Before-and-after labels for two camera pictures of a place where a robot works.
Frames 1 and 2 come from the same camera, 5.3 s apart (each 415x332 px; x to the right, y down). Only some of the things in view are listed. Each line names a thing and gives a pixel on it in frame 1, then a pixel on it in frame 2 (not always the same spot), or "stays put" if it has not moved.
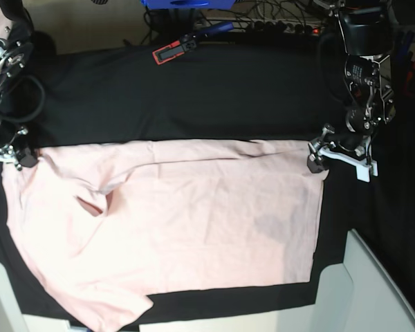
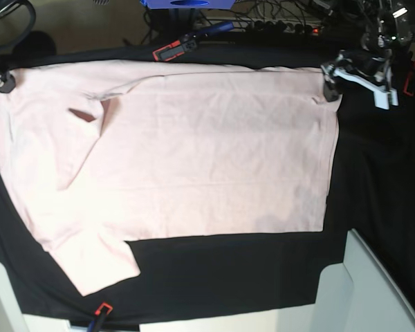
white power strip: (264, 25) stays put
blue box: (187, 4) stays put
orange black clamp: (178, 48) stays put
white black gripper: (321, 147) → (371, 72)
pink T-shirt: (102, 226) → (94, 156)
